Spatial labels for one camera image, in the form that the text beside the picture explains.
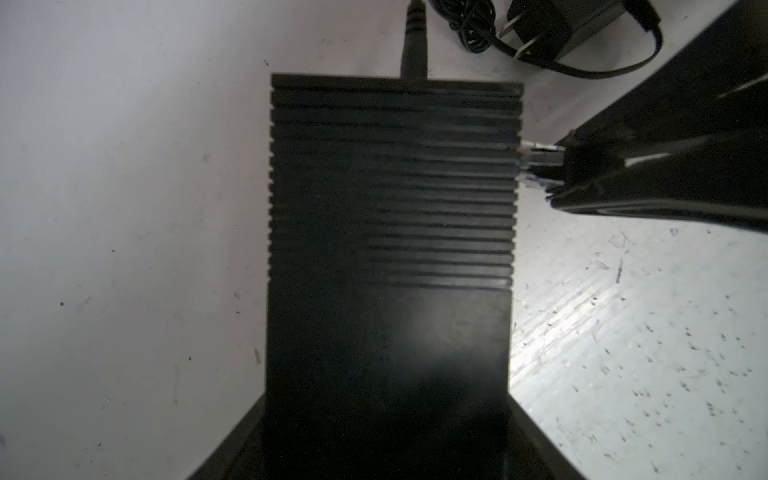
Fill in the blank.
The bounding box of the black power adapter with cable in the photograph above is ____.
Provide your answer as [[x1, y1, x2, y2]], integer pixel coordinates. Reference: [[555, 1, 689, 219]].
[[429, 1, 664, 80]]

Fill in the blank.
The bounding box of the black network switch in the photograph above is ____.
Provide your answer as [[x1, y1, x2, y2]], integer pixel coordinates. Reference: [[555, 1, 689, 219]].
[[263, 74, 523, 479]]

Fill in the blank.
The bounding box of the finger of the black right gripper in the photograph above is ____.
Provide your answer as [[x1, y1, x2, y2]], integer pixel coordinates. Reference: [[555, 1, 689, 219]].
[[550, 128, 767, 233], [561, 1, 767, 150]]

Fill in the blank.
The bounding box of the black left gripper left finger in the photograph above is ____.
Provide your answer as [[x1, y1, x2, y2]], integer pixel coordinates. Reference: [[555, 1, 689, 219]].
[[188, 395, 267, 480]]

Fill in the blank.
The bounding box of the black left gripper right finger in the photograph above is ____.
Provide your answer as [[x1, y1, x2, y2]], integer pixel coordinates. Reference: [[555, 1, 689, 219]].
[[507, 394, 585, 480]]

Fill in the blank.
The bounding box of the black ethernet cable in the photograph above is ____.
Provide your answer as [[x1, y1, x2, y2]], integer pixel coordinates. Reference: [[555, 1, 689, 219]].
[[518, 139, 568, 192]]

